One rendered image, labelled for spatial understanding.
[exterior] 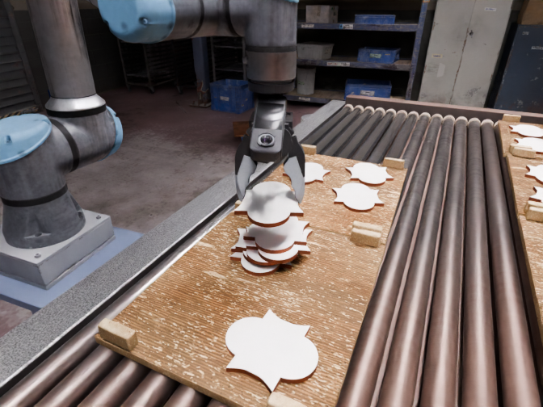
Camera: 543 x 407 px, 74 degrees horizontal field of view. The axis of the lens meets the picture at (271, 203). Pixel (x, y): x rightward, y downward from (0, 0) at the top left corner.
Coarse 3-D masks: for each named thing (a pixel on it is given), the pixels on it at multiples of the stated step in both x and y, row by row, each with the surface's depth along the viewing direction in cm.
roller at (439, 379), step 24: (456, 120) 156; (456, 144) 129; (456, 168) 110; (456, 192) 96; (456, 216) 85; (456, 240) 77; (456, 264) 70; (456, 288) 64; (432, 312) 61; (456, 312) 60; (432, 336) 56; (456, 336) 56; (432, 360) 52; (456, 360) 52; (432, 384) 48; (456, 384) 49
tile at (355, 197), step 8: (352, 184) 94; (360, 184) 94; (336, 192) 91; (344, 192) 90; (352, 192) 90; (360, 192) 90; (368, 192) 90; (376, 192) 90; (336, 200) 86; (344, 200) 86; (352, 200) 86; (360, 200) 86; (368, 200) 86; (376, 200) 86; (352, 208) 84; (360, 208) 83; (368, 208) 83
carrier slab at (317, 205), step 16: (320, 160) 111; (336, 160) 111; (352, 160) 111; (272, 176) 101; (336, 176) 101; (400, 176) 101; (320, 192) 92; (384, 192) 92; (400, 192) 92; (304, 208) 85; (320, 208) 85; (336, 208) 85; (384, 208) 85; (320, 224) 79; (336, 224) 79; (384, 224) 79; (384, 240) 74
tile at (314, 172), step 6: (306, 162) 107; (312, 162) 107; (306, 168) 103; (312, 168) 103; (318, 168) 103; (306, 174) 99; (312, 174) 99; (318, 174) 99; (324, 174) 100; (306, 180) 96; (312, 180) 96; (318, 180) 97
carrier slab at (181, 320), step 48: (336, 240) 74; (192, 288) 61; (240, 288) 61; (288, 288) 61; (336, 288) 61; (96, 336) 53; (144, 336) 53; (192, 336) 53; (336, 336) 53; (192, 384) 47; (240, 384) 46; (288, 384) 46; (336, 384) 46
